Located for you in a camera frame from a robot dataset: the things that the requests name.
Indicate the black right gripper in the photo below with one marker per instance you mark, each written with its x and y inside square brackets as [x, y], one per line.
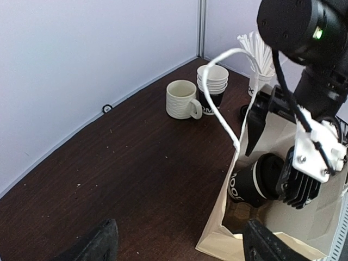
[256, 118]

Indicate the stack of black cup lids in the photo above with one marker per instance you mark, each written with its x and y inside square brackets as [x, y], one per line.
[243, 111]

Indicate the aluminium front rail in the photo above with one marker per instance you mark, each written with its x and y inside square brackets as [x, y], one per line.
[341, 233]

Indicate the right aluminium frame post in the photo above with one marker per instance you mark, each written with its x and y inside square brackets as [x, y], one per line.
[201, 27]

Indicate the stack of black paper cups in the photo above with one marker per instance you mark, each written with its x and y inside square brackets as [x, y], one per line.
[216, 83]

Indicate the wrapped white straws bundle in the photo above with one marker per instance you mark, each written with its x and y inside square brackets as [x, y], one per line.
[253, 43]

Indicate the black paper coffee cup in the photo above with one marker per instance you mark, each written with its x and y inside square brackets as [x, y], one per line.
[256, 183]

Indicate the white cup holding straws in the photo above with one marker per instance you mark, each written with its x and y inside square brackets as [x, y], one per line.
[260, 82]

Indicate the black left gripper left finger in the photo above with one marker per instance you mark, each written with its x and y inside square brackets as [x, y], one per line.
[101, 243]

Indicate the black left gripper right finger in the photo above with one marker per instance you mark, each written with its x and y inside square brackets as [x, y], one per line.
[259, 243]

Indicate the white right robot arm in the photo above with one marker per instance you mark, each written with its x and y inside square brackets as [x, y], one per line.
[312, 34]

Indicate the brown paper takeout bag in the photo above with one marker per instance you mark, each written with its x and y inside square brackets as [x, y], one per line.
[309, 231]

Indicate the cardboard cup carrier tray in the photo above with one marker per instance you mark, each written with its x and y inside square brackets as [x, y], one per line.
[238, 214]

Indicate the cream ribbed ceramic mug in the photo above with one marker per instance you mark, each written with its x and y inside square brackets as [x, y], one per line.
[181, 102]

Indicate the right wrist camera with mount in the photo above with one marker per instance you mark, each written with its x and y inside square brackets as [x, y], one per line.
[316, 156]

